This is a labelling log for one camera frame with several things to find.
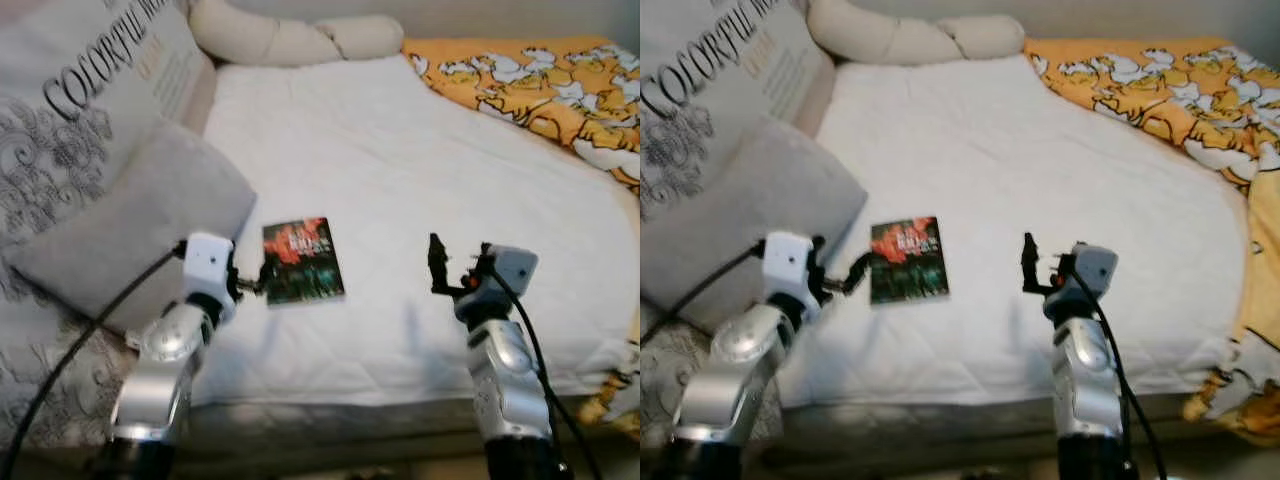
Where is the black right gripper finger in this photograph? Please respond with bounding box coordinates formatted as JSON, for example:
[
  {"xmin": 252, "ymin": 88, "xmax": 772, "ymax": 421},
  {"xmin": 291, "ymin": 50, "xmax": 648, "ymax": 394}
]
[
  {"xmin": 1021, "ymin": 232, "xmax": 1043, "ymax": 295},
  {"xmin": 429, "ymin": 233, "xmax": 451, "ymax": 296}
]

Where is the dark red city cover book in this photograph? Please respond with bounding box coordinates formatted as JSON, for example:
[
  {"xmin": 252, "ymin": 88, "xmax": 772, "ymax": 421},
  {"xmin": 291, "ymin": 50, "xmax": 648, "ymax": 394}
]
[
  {"xmin": 868, "ymin": 215, "xmax": 951, "ymax": 306},
  {"xmin": 262, "ymin": 216, "xmax": 347, "ymax": 307}
]

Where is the grey plush pillow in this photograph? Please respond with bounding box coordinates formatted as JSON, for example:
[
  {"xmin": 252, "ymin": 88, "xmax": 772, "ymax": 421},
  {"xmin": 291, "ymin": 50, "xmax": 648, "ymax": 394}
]
[
  {"xmin": 5, "ymin": 120, "xmax": 258, "ymax": 336},
  {"xmin": 640, "ymin": 115, "xmax": 869, "ymax": 336}
]

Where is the white quilted mattress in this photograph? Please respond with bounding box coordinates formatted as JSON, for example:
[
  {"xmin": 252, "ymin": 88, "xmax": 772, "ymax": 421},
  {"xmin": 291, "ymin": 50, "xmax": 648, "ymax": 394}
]
[
  {"xmin": 185, "ymin": 55, "xmax": 641, "ymax": 409},
  {"xmin": 775, "ymin": 55, "xmax": 1251, "ymax": 409}
]

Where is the yellow cartoon print blanket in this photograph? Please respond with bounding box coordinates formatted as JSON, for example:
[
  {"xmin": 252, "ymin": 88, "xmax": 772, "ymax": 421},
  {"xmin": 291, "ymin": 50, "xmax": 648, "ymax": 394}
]
[
  {"xmin": 402, "ymin": 38, "xmax": 641, "ymax": 441},
  {"xmin": 1022, "ymin": 38, "xmax": 1280, "ymax": 446}
]

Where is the grey printed headboard cushion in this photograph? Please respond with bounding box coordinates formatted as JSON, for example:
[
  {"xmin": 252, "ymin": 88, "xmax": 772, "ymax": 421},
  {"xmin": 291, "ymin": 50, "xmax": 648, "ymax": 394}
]
[
  {"xmin": 640, "ymin": 0, "xmax": 836, "ymax": 451},
  {"xmin": 0, "ymin": 0, "xmax": 216, "ymax": 451}
]

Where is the beige knotted bolster pillow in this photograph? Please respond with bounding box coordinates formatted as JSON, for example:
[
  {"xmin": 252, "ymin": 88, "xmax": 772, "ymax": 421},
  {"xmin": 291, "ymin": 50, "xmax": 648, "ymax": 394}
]
[
  {"xmin": 188, "ymin": 0, "xmax": 405, "ymax": 68},
  {"xmin": 808, "ymin": 0, "xmax": 1026, "ymax": 66}
]

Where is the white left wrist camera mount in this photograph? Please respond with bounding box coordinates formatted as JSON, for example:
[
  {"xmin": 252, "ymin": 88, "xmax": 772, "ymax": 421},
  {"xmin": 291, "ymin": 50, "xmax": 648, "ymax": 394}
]
[
  {"xmin": 762, "ymin": 230, "xmax": 816, "ymax": 301},
  {"xmin": 182, "ymin": 232, "xmax": 238, "ymax": 301}
]

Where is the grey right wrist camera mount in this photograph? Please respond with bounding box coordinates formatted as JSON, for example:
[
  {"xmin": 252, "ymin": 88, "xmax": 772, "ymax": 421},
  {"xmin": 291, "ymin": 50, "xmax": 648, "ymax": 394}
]
[
  {"xmin": 1068, "ymin": 243, "xmax": 1119, "ymax": 323},
  {"xmin": 478, "ymin": 243, "xmax": 541, "ymax": 323}
]

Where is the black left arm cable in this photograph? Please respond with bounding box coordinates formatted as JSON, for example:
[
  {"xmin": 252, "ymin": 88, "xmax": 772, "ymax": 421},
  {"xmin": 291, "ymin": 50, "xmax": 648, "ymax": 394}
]
[
  {"xmin": 0, "ymin": 240, "xmax": 191, "ymax": 480},
  {"xmin": 640, "ymin": 240, "xmax": 769, "ymax": 346}
]

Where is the brown bed frame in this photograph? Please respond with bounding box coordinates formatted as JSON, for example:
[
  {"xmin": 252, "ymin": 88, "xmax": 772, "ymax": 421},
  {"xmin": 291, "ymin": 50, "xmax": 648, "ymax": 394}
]
[
  {"xmin": 640, "ymin": 400, "xmax": 1280, "ymax": 480},
  {"xmin": 0, "ymin": 400, "xmax": 641, "ymax": 480}
]

